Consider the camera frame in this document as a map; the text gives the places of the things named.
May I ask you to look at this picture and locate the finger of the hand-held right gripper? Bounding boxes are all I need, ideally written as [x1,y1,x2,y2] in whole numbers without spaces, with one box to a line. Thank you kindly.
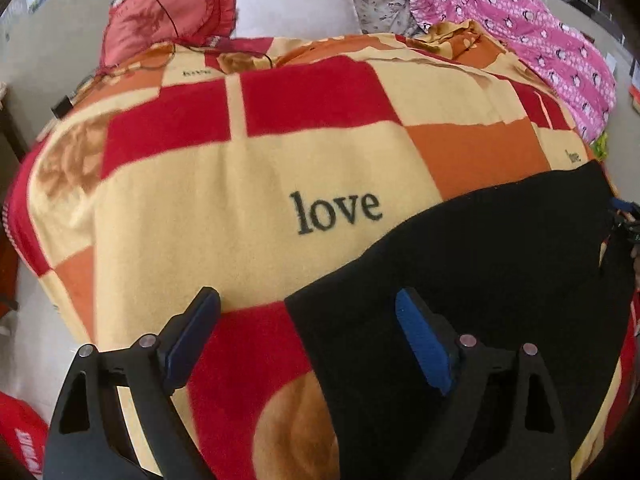
[609,199,640,233]

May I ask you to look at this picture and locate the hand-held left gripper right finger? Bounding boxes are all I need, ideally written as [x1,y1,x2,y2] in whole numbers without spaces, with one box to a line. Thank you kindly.
[395,287,572,480]

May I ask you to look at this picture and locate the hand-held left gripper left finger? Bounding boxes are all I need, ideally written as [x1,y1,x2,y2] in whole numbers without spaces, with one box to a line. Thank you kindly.
[44,286,222,480]

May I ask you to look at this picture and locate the black knit pants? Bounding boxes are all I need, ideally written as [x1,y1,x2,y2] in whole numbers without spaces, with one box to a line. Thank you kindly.
[284,160,636,480]

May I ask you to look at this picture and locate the red orange checkered blanket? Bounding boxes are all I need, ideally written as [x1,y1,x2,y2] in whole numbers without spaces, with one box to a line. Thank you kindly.
[2,20,640,480]

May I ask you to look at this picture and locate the red bag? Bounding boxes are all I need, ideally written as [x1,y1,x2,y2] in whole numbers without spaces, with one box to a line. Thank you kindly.
[0,391,51,480]

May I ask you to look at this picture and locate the pink penguin print blanket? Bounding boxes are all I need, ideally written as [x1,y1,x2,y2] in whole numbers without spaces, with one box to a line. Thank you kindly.
[385,0,618,143]

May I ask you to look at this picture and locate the red ruffled pillow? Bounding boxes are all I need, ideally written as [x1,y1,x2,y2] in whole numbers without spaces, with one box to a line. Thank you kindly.
[99,0,238,72]

